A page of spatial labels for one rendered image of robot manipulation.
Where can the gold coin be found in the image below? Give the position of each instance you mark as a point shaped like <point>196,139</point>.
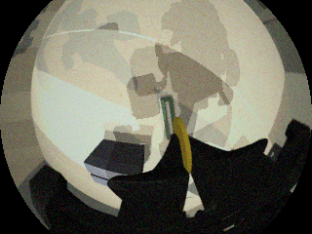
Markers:
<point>181,133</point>

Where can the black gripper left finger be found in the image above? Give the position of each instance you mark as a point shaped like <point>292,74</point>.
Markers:
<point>169,179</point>

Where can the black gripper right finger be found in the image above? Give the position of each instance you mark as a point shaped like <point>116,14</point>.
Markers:
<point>212,167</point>

